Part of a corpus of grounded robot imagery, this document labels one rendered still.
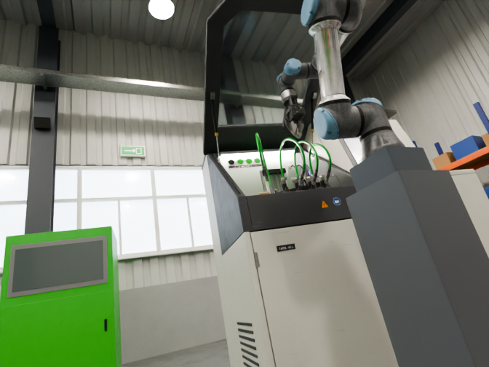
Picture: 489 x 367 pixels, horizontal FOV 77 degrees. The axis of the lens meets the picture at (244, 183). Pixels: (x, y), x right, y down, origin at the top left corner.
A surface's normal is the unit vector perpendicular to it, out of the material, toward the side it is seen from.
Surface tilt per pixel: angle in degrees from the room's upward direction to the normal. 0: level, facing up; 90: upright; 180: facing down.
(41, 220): 90
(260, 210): 90
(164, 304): 90
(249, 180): 90
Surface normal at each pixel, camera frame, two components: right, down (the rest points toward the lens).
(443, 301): -0.91, 0.02
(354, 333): 0.22, -0.38
